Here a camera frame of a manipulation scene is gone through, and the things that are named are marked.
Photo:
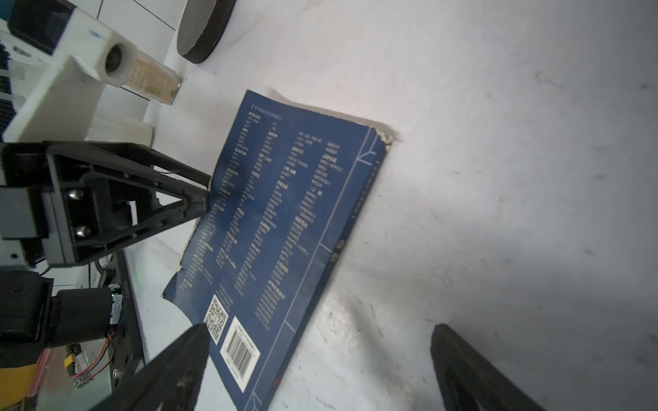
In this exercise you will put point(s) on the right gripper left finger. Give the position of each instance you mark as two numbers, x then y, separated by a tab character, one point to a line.
171	381

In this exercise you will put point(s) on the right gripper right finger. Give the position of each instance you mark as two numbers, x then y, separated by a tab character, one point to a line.
468	381

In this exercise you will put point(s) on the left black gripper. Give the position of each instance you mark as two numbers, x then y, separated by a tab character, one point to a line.
70	204

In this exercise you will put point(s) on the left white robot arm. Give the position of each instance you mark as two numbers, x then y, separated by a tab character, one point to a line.
34	318

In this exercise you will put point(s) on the white jar white lid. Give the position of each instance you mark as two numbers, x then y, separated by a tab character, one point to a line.
110	127

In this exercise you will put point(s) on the small jar black lid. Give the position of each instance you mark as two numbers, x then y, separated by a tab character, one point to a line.
153	80

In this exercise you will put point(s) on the yellow plastic bin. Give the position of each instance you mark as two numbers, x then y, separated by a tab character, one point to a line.
18	384

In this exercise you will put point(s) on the metal scroll glass rack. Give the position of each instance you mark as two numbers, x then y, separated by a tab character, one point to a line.
202	25

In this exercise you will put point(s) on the aluminium mounting rail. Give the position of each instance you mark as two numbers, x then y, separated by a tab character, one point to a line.
128	339

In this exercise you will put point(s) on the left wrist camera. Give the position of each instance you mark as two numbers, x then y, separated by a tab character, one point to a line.
84	55

